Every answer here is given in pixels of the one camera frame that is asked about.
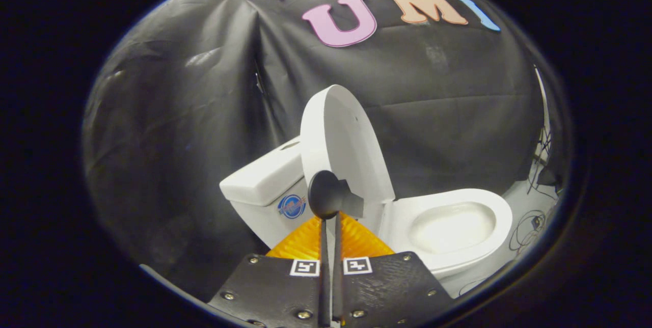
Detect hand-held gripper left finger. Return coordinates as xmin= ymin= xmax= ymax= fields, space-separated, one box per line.
xmin=209 ymin=212 xmax=332 ymax=328

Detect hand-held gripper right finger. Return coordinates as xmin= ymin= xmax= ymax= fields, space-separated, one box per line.
xmin=331 ymin=211 xmax=454 ymax=328

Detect white toilet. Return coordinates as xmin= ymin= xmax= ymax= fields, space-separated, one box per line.
xmin=219 ymin=137 xmax=514 ymax=299

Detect white toilet tank lid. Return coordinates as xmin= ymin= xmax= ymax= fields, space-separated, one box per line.
xmin=219 ymin=137 xmax=307 ymax=207

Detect white toilet seat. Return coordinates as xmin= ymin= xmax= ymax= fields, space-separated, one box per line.
xmin=391 ymin=188 xmax=514 ymax=274

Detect black backdrop cloth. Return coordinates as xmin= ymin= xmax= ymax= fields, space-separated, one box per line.
xmin=81 ymin=0 xmax=550 ymax=303

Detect black cables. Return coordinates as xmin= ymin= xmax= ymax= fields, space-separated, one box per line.
xmin=508 ymin=124 xmax=562 ymax=258

